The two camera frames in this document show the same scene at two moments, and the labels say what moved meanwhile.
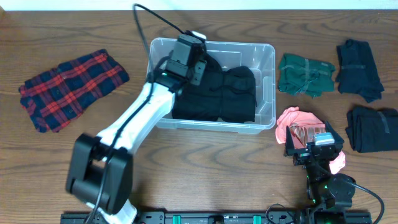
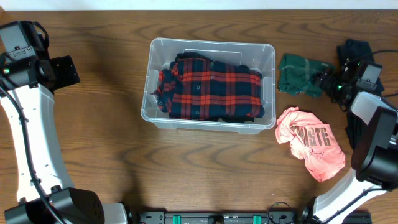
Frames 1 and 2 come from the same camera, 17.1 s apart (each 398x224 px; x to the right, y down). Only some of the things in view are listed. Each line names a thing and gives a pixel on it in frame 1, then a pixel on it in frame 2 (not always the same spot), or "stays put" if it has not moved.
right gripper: [302, 157] → [325, 79]
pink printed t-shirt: [302, 126] stays put
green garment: [298, 75] stays put
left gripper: [199, 72] → [64, 71]
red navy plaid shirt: [51, 100] → [199, 88]
